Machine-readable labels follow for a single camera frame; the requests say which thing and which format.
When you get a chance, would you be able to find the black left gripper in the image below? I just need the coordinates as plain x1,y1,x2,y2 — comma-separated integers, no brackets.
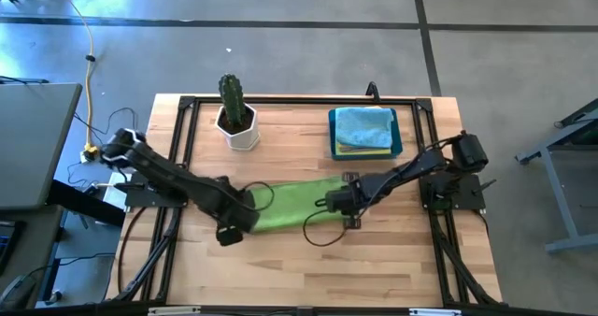
212,175,261,248

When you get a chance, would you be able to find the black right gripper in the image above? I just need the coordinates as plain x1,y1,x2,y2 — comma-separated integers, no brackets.
324,170,371,230

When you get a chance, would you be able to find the yellow microfiber towel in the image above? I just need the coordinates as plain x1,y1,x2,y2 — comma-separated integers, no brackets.
334,140,392,157

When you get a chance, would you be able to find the large green microfiber towel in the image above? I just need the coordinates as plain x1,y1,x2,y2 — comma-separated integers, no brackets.
247,175,350,235

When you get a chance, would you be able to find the light blue microfiber towel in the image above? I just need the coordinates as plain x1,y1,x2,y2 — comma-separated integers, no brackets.
335,106,395,150

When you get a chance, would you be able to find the teal plastic bin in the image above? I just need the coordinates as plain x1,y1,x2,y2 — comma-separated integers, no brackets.
327,106,404,162

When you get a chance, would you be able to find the green cactus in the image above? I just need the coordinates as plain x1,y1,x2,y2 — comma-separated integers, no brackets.
218,73,248,128

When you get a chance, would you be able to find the white box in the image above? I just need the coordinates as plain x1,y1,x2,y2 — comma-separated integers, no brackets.
101,171,132,212

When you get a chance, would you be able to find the black desk support beam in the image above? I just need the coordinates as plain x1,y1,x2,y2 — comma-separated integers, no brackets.
46,179,128,228

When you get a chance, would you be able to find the yellow and white power plug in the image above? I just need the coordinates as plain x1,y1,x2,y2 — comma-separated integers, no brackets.
79,143,100,165

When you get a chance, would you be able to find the grey desk top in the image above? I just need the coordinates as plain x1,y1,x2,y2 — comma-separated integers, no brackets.
0,82,84,212

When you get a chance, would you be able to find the grey metal stand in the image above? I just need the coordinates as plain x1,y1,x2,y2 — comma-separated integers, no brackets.
515,98,598,255

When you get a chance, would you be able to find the black keyboard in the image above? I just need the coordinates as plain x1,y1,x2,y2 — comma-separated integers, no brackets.
0,220,18,275

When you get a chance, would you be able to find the black computer mouse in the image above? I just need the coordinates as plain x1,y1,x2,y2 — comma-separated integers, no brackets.
0,273,37,310

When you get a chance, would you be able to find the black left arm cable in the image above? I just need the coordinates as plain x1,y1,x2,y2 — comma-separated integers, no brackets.
238,180,277,213

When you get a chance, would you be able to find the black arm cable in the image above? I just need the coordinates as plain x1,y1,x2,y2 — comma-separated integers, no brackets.
238,180,277,213
302,136,468,249

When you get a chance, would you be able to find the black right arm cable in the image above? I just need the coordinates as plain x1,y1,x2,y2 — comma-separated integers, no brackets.
302,136,468,249

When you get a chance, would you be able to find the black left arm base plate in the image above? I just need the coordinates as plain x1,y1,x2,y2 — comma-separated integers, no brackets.
114,168,192,209

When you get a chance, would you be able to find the black aluminium table frame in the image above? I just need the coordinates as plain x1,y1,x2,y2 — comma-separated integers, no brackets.
109,94,502,315

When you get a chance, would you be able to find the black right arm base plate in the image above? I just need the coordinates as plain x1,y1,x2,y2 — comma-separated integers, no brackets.
420,173,487,212

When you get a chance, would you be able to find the silver aluminium bracket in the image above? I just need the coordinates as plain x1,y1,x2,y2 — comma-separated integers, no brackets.
408,308,463,316
148,306,202,316

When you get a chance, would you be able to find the thin black floor cable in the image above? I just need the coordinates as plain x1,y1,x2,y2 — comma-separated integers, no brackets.
72,106,146,144

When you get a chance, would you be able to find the yellow extension cable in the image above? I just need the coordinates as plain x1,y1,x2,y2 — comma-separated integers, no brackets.
49,0,97,151

